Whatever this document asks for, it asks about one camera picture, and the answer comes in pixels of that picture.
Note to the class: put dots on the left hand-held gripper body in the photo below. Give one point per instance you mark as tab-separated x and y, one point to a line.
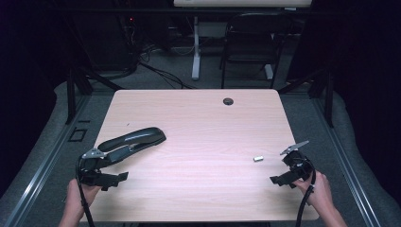
91	167

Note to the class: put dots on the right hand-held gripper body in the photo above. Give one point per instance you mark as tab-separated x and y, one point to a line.
298	164

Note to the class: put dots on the small silver staple box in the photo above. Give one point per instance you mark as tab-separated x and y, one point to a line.
258	158

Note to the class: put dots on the black stapler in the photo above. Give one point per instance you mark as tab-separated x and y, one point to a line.
138	136

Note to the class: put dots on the person's left hand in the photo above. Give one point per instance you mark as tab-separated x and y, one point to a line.
78	197

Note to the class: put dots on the person's right hand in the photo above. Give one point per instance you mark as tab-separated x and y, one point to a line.
321	192

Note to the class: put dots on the black metal stand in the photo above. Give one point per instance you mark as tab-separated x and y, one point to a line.
71	101
329	104

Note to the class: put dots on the white desk leg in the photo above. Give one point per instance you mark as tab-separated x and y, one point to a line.
269	72
196	63

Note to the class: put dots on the dark curtain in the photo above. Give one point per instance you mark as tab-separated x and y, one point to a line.
25	94
372	94

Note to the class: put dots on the dark equipment box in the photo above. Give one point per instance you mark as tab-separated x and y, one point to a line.
107	41

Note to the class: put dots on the black folding chair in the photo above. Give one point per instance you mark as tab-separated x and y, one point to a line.
252	44

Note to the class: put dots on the white desk top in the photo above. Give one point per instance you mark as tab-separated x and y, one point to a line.
239	3

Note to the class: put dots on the aluminium floor rail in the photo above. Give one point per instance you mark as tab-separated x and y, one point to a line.
47	160
346	167

